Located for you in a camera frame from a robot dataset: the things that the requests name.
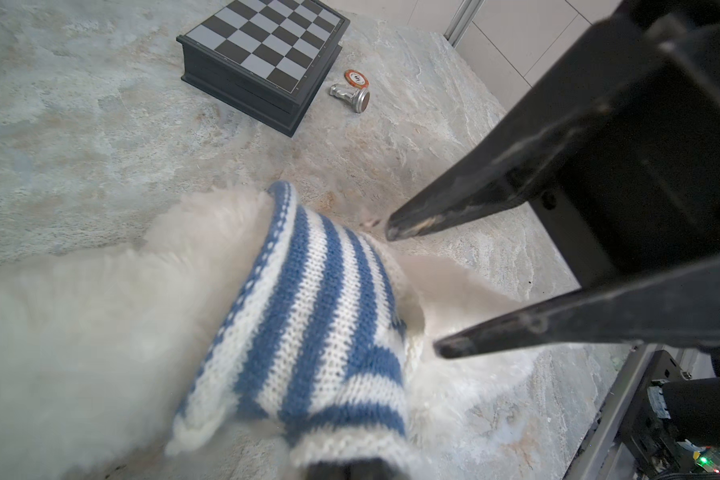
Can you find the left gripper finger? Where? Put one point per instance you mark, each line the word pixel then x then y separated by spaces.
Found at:
pixel 368 469

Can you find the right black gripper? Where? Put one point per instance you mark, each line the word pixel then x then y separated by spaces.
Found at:
pixel 628 123

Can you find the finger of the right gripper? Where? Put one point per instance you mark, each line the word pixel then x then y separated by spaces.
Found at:
pixel 679 307

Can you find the white teddy bear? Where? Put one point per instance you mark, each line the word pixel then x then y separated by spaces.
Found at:
pixel 99 347

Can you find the right green circuit board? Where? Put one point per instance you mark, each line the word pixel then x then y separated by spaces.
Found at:
pixel 705 463

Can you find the silver chess piece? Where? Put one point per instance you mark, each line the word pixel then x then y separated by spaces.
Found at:
pixel 357 98

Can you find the red poker chip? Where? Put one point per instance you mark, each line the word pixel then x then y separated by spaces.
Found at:
pixel 356 79

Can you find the black folded chess board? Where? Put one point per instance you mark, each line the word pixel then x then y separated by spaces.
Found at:
pixel 267 59

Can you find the aluminium mounting rail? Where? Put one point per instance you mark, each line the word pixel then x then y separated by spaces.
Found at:
pixel 595 447

